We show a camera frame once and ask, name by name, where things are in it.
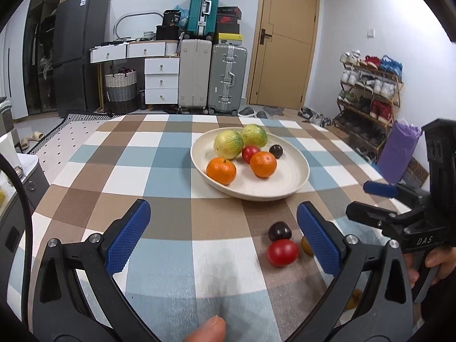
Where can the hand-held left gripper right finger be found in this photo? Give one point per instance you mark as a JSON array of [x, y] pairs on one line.
[[317, 237]]

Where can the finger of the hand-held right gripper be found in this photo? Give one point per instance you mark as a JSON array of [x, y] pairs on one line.
[[370, 215], [379, 188]]

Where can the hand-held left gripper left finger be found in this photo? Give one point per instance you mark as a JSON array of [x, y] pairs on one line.
[[128, 235]]

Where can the small yellow fruit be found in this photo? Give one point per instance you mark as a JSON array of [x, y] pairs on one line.
[[305, 246]]

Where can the dark purple plum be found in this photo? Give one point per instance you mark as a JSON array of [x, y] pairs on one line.
[[279, 231], [276, 150]]

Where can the red tomato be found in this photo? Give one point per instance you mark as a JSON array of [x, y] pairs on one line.
[[249, 152], [282, 253]]

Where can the cream round plate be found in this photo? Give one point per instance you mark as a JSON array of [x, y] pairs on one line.
[[285, 181]]

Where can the orange mandarin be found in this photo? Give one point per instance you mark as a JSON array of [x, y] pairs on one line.
[[221, 171], [263, 164]]

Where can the yellow-green guava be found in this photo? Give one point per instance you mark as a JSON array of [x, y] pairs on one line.
[[254, 135], [228, 144]]

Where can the person's right hand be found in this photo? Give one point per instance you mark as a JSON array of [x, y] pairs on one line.
[[441, 263]]

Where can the person's left hand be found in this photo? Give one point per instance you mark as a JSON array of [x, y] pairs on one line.
[[206, 331]]

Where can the brown doormat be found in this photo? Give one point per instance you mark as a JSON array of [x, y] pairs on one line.
[[418, 172]]

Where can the purple bag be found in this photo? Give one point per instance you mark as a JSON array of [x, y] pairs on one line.
[[399, 153]]

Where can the checked tablecloth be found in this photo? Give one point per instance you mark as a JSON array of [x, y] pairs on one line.
[[160, 171]]

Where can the wooden shoe rack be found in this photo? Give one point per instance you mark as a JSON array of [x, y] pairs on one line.
[[398, 96]]

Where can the pair of grey sneakers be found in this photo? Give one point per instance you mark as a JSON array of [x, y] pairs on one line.
[[315, 117]]

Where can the rows of shoes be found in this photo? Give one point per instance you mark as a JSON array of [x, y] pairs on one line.
[[377, 85]]

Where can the grey side cabinet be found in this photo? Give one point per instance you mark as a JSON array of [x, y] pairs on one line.
[[35, 185]]

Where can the white dotted rug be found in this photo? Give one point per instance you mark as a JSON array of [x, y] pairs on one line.
[[71, 139]]

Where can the beige sandals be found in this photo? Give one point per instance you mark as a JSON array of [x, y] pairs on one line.
[[32, 139]]

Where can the grey slippers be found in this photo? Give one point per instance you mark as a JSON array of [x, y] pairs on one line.
[[260, 112]]

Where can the wicker basket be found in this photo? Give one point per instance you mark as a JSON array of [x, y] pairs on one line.
[[121, 89]]

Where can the wooden door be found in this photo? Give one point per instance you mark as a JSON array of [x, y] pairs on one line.
[[285, 50]]

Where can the white drawer desk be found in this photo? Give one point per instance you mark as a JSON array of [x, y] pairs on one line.
[[160, 67]]

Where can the beige suitcase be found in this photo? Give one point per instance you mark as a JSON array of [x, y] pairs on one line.
[[194, 74]]

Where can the silver suitcase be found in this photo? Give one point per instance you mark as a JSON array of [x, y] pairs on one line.
[[226, 78]]

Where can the dark wardrobe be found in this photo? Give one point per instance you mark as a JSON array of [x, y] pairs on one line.
[[41, 60]]

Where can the dark grey refrigerator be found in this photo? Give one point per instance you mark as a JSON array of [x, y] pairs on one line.
[[76, 46]]

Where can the black case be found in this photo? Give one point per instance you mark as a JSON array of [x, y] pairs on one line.
[[166, 32]]

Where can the oval mirror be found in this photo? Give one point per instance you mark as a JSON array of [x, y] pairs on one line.
[[137, 25]]

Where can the yellow and white shoe box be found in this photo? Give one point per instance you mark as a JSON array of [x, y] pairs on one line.
[[229, 38]]

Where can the dark brown shoe box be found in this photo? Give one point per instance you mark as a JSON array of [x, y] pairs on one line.
[[228, 28]]

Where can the black bag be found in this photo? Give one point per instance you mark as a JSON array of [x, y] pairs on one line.
[[171, 17]]

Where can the black shoe box red logo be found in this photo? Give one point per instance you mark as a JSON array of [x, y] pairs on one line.
[[228, 19]]

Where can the blue plastic bag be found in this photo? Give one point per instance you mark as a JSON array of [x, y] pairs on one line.
[[182, 12]]

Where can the teal suitcase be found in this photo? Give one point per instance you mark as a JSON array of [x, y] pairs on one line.
[[203, 10]]

